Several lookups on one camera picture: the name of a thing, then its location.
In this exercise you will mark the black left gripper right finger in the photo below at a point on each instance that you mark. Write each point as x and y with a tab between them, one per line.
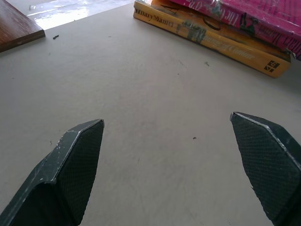
270	164

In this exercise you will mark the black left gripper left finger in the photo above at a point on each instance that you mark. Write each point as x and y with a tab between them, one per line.
70	169

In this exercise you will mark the yellow paperback book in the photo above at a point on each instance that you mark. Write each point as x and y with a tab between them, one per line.
235	47

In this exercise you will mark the pink paperback book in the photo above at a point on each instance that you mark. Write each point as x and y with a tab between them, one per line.
258	18

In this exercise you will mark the small black debris scrap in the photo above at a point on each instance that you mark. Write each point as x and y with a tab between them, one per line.
55	37

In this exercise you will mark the brown wooden board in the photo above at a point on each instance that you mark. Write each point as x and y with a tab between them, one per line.
16	30

